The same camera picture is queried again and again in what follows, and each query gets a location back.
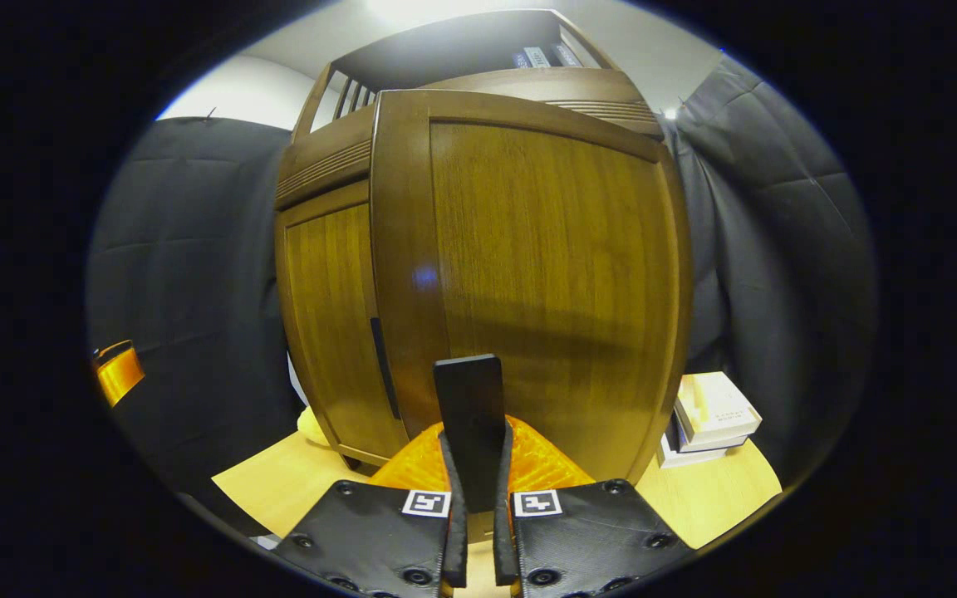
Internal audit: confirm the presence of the white book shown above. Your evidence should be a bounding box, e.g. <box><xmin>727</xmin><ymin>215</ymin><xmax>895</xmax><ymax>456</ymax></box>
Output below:
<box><xmin>657</xmin><ymin>434</ymin><xmax>750</xmax><ymax>469</ymax></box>
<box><xmin>676</xmin><ymin>371</ymin><xmax>763</xmax><ymax>447</ymax></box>

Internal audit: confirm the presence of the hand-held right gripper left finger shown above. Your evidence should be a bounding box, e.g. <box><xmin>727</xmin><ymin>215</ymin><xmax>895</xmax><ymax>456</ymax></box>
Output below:
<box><xmin>271</xmin><ymin>424</ymin><xmax>468</xmax><ymax>598</ymax></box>

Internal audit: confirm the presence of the black backdrop cloth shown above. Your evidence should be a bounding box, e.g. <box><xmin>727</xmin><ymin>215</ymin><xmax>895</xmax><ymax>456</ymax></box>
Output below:
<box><xmin>86</xmin><ymin>54</ymin><xmax>878</xmax><ymax>499</ymax></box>

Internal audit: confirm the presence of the wooden double-door shoe cabinet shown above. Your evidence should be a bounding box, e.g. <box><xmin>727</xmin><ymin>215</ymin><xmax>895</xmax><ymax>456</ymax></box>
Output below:
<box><xmin>275</xmin><ymin>8</ymin><xmax>693</xmax><ymax>483</ymax></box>

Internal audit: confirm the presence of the large ceiling light panel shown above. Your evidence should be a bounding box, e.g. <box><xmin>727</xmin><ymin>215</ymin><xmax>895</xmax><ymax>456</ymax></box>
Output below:
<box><xmin>362</xmin><ymin>0</ymin><xmax>529</xmax><ymax>27</ymax></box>

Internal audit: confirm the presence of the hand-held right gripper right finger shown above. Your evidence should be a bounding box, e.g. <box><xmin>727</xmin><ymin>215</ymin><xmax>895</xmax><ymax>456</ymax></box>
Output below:
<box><xmin>493</xmin><ymin>415</ymin><xmax>695</xmax><ymax>598</ymax></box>

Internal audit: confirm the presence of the pale yellow soft object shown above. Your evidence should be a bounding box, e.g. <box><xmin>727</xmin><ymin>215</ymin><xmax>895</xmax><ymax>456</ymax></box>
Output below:
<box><xmin>297</xmin><ymin>405</ymin><xmax>331</xmax><ymax>446</ymax></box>

